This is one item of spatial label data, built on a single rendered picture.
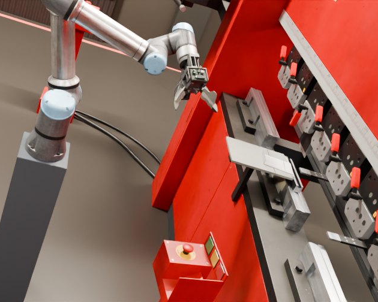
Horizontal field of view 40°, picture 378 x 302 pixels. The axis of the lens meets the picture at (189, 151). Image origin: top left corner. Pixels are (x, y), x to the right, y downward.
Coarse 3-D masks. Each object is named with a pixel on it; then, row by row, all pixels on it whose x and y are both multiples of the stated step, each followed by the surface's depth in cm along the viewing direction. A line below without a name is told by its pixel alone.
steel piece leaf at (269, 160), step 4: (264, 152) 209; (264, 156) 207; (268, 156) 212; (264, 160) 205; (268, 160) 209; (272, 160) 210; (276, 160) 212; (280, 160) 213; (268, 164) 206; (272, 164) 207; (276, 164) 209; (280, 164) 210; (276, 168) 206; (280, 168) 207; (284, 168) 208
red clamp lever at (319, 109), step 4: (316, 108) 189; (320, 108) 188; (316, 112) 188; (320, 112) 187; (316, 116) 187; (320, 116) 187; (316, 120) 187; (320, 120) 187; (316, 124) 186; (316, 128) 185; (320, 128) 185
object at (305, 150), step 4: (304, 132) 209; (304, 136) 208; (308, 136) 204; (300, 140) 210; (304, 140) 207; (308, 140) 203; (300, 144) 211; (304, 144) 206; (308, 144) 202; (300, 148) 210; (304, 148) 205; (308, 148) 202; (312, 148) 202; (304, 152) 206; (308, 152) 203; (304, 156) 205
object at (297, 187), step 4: (288, 160) 219; (292, 164) 215; (292, 168) 213; (296, 172) 210; (296, 176) 208; (292, 180) 205; (296, 180) 206; (300, 180) 205; (292, 184) 204; (296, 184) 202; (300, 184) 203; (292, 188) 203; (296, 188) 202; (300, 188) 202
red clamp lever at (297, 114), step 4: (300, 104) 202; (300, 108) 203; (304, 108) 203; (296, 112) 204; (300, 112) 204; (296, 116) 204; (300, 116) 205; (292, 120) 206; (296, 120) 205; (292, 124) 206
